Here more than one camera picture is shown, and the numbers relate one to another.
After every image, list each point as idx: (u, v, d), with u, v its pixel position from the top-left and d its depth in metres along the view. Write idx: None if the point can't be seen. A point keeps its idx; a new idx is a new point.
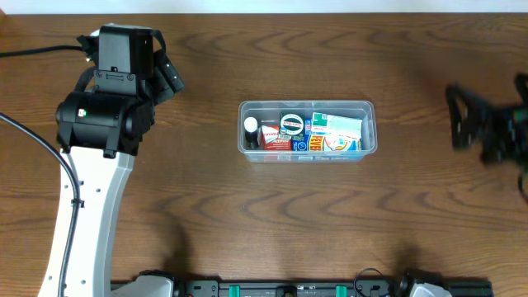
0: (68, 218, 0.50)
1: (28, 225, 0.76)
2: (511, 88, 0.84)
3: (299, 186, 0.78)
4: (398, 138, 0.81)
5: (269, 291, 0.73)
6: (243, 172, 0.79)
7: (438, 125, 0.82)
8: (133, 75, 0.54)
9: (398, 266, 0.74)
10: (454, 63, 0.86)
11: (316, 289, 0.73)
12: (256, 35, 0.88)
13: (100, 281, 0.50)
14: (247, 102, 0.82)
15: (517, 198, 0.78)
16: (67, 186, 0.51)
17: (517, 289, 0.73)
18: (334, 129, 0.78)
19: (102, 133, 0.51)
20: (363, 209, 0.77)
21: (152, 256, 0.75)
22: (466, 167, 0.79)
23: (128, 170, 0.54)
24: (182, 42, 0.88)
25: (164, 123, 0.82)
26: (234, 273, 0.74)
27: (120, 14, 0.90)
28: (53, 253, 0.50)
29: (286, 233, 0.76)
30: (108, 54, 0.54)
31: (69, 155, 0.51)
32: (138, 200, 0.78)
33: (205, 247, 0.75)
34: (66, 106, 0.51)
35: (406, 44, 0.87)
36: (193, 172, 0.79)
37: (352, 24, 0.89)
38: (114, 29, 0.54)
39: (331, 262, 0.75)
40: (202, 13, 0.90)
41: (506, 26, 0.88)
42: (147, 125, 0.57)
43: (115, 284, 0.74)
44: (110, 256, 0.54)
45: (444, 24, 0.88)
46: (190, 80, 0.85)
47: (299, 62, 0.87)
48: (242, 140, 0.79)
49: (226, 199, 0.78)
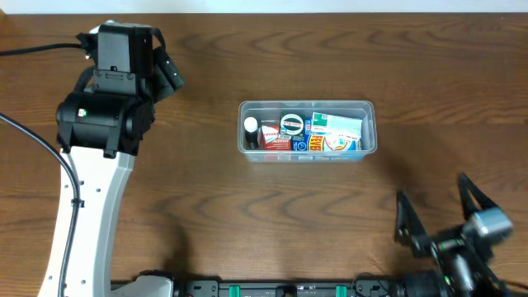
0: (68, 217, 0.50)
1: (28, 225, 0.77)
2: (511, 88, 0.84)
3: (299, 186, 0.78)
4: (398, 138, 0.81)
5: (269, 291, 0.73)
6: (243, 172, 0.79)
7: (438, 126, 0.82)
8: (133, 75, 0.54)
9: (398, 266, 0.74)
10: (453, 63, 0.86)
11: (316, 289, 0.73)
12: (257, 35, 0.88)
13: (99, 281, 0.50)
14: (247, 102, 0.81)
15: (517, 198, 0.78)
16: (67, 186, 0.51)
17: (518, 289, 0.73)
18: (334, 128, 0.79)
19: (102, 133, 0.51)
20: (363, 209, 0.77)
21: (152, 256, 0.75)
22: (466, 167, 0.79)
23: (128, 169, 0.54)
24: (183, 42, 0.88)
25: (164, 123, 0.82)
26: (234, 273, 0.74)
27: (120, 13, 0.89)
28: (54, 252, 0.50)
29: (286, 233, 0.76)
30: (108, 54, 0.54)
31: (69, 155, 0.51)
32: (139, 200, 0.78)
33: (205, 247, 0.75)
34: (66, 106, 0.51)
35: (406, 44, 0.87)
36: (193, 172, 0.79)
37: (352, 25, 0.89)
38: (112, 28, 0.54)
39: (331, 262, 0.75)
40: (202, 13, 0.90)
41: (506, 26, 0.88)
42: (147, 124, 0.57)
43: (115, 284, 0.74)
44: (110, 256, 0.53)
45: (443, 23, 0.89)
46: (190, 80, 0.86)
47: (299, 62, 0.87)
48: (242, 140, 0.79)
49: (225, 198, 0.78)
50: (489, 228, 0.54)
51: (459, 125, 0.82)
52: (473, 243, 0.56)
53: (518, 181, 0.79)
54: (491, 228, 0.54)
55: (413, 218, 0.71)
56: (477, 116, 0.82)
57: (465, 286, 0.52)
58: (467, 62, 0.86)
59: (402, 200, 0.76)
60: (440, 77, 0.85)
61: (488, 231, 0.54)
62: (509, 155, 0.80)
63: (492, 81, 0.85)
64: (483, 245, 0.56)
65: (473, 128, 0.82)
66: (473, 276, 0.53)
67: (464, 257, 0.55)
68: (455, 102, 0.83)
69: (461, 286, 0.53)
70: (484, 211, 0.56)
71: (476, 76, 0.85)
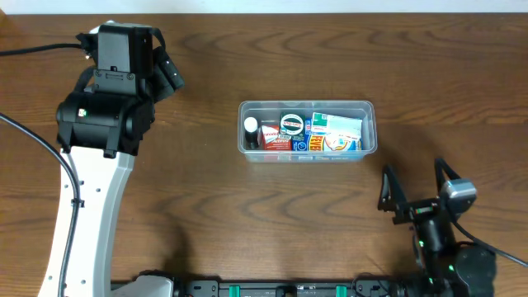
0: (68, 217, 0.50)
1: (28, 225, 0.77)
2: (511, 88, 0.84)
3: (299, 186, 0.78)
4: (398, 138, 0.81)
5: (269, 291, 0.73)
6: (243, 172, 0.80)
7: (438, 126, 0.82)
8: (133, 75, 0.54)
9: (398, 266, 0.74)
10: (454, 63, 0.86)
11: (316, 289, 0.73)
12: (257, 35, 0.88)
13: (99, 281, 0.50)
14: (247, 102, 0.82)
15: (517, 198, 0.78)
16: (67, 186, 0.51)
17: (518, 289, 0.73)
18: (334, 128, 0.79)
19: (103, 133, 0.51)
20: (363, 209, 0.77)
21: (152, 256, 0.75)
22: (466, 167, 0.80)
23: (128, 170, 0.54)
24: (183, 42, 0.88)
25: (164, 123, 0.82)
26: (234, 273, 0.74)
27: (120, 13, 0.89)
28: (54, 252, 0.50)
29: (286, 233, 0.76)
30: (108, 54, 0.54)
31: (69, 155, 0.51)
32: (139, 200, 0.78)
33: (205, 247, 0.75)
34: (66, 106, 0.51)
35: (406, 44, 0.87)
36: (193, 172, 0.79)
37: (352, 25, 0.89)
38: (112, 28, 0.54)
39: (331, 262, 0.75)
40: (202, 13, 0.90)
41: (506, 26, 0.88)
42: (147, 124, 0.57)
43: (115, 284, 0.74)
44: (110, 256, 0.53)
45: (443, 24, 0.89)
46: (190, 80, 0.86)
47: (299, 62, 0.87)
48: (242, 140, 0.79)
49: (225, 198, 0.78)
50: (459, 191, 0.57)
51: (459, 125, 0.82)
52: (445, 205, 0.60)
53: (518, 181, 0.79)
54: (461, 192, 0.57)
55: (395, 183, 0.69)
56: (477, 116, 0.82)
57: (436, 247, 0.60)
58: (467, 62, 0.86)
59: (387, 171, 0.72)
60: (440, 77, 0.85)
61: (458, 194, 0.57)
62: (509, 155, 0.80)
63: (492, 81, 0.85)
64: (454, 206, 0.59)
65: (473, 128, 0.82)
66: (443, 239, 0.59)
67: (436, 219, 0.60)
68: (455, 102, 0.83)
69: (432, 247, 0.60)
70: (457, 179, 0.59)
71: (476, 76, 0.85)
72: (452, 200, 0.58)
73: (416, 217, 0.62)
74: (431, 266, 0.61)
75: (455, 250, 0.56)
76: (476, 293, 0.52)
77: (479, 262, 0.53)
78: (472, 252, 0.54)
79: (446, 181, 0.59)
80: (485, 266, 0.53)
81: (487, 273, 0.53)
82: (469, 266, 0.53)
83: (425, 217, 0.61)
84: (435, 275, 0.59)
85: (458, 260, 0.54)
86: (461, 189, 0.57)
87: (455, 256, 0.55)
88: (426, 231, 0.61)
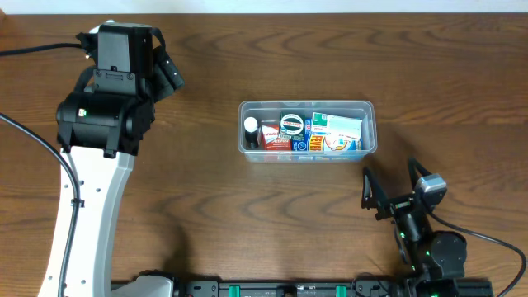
0: (68, 217, 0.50)
1: (28, 225, 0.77)
2: (511, 88, 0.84)
3: (298, 186, 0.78)
4: (397, 138, 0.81)
5: (269, 291, 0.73)
6: (243, 172, 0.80)
7: (437, 126, 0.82)
8: (133, 75, 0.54)
9: (398, 266, 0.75)
10: (453, 63, 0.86)
11: (316, 289, 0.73)
12: (257, 35, 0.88)
13: (99, 281, 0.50)
14: (247, 102, 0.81)
15: (516, 198, 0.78)
16: (67, 186, 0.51)
17: (517, 289, 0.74)
18: (334, 128, 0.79)
19: (102, 132, 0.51)
20: (363, 209, 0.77)
21: (152, 255, 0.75)
22: (466, 167, 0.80)
23: (128, 169, 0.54)
24: (183, 42, 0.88)
25: (164, 123, 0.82)
26: (234, 273, 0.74)
27: (120, 13, 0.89)
28: (54, 252, 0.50)
29: (286, 233, 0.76)
30: (108, 54, 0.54)
31: (69, 154, 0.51)
32: (139, 200, 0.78)
33: (205, 247, 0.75)
34: (66, 106, 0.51)
35: (406, 44, 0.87)
36: (193, 172, 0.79)
37: (352, 25, 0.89)
38: (112, 28, 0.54)
39: (331, 262, 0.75)
40: (202, 13, 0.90)
41: (506, 26, 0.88)
42: (147, 125, 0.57)
43: (115, 284, 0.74)
44: (110, 256, 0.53)
45: (443, 24, 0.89)
46: (190, 79, 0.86)
47: (299, 62, 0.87)
48: (242, 140, 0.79)
49: (225, 198, 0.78)
50: (431, 186, 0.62)
51: (459, 125, 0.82)
52: (421, 199, 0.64)
53: (518, 181, 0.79)
54: (433, 186, 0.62)
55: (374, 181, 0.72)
56: (477, 116, 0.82)
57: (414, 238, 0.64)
58: (467, 62, 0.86)
59: (366, 172, 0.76)
60: (440, 77, 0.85)
61: (431, 188, 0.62)
62: (509, 155, 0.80)
63: (492, 81, 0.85)
64: (428, 199, 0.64)
65: (473, 128, 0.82)
66: (421, 230, 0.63)
67: (413, 214, 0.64)
68: (455, 102, 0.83)
69: (412, 238, 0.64)
70: (429, 175, 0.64)
71: (476, 76, 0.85)
72: (426, 193, 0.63)
73: (395, 212, 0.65)
74: (412, 256, 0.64)
75: (431, 237, 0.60)
76: (447, 273, 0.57)
77: (452, 247, 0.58)
78: (445, 238, 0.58)
79: (420, 177, 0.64)
80: (456, 251, 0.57)
81: (459, 256, 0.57)
82: (445, 250, 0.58)
83: (402, 211, 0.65)
84: (415, 261, 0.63)
85: (433, 245, 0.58)
86: (434, 184, 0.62)
87: (430, 242, 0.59)
88: (404, 224, 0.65)
